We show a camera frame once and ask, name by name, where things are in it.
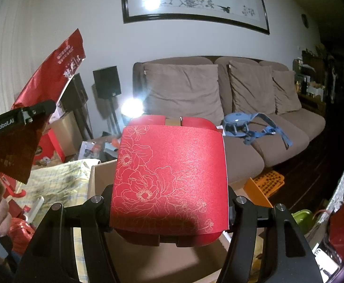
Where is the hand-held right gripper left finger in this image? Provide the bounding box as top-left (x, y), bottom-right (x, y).
top-left (14, 195), bottom-right (122, 283)

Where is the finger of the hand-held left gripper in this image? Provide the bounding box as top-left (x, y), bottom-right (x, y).
top-left (22, 100), bottom-right (57, 124)

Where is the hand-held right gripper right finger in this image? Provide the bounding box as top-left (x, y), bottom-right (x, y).
top-left (219, 187), bottom-right (324, 283)

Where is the cardboard box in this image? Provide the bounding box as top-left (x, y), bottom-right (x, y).
top-left (86, 158), bottom-right (274, 283)

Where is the red foil bag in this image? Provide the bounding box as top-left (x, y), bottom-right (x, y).
top-left (0, 29), bottom-right (86, 185)

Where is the red floral gift box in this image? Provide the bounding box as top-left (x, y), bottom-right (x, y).
top-left (110, 115), bottom-right (230, 246)

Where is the brown cardboard carton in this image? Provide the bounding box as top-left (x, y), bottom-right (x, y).
top-left (50, 112), bottom-right (84, 157)

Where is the orange plastic crate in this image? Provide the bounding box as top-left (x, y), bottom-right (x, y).
top-left (253, 169), bottom-right (285, 196)

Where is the black speaker stand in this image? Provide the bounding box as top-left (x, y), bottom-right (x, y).
top-left (72, 109), bottom-right (94, 139)
top-left (103, 97), bottom-right (122, 138)

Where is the yellow checked tablecloth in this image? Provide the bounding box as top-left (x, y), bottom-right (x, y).
top-left (1, 158), bottom-right (102, 283)

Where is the green plastic basin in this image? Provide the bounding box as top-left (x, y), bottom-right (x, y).
top-left (291, 209), bottom-right (314, 233)

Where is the red plastic bag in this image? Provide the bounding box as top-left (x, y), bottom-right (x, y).
top-left (8, 216), bottom-right (35, 255)

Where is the bright lamp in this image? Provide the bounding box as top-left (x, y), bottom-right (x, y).
top-left (120, 97), bottom-right (144, 118)

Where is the brown sofa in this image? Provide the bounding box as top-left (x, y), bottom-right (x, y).
top-left (132, 56), bottom-right (327, 186)

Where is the printed photo sheet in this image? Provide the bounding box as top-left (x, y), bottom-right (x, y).
top-left (313, 242), bottom-right (344, 275)

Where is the brown sofa cushion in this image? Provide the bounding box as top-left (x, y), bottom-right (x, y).
top-left (272, 70), bottom-right (303, 115)
top-left (144, 63), bottom-right (224, 124)
top-left (229, 60), bottom-right (277, 115)

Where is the cluttered dark shelf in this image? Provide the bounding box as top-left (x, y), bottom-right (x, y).
top-left (293, 44), bottom-right (344, 115)

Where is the framed ink painting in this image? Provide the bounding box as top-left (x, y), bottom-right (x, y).
top-left (120, 0), bottom-right (270, 35)

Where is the blue strap harness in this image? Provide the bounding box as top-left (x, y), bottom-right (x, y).
top-left (221, 112), bottom-right (294, 148)

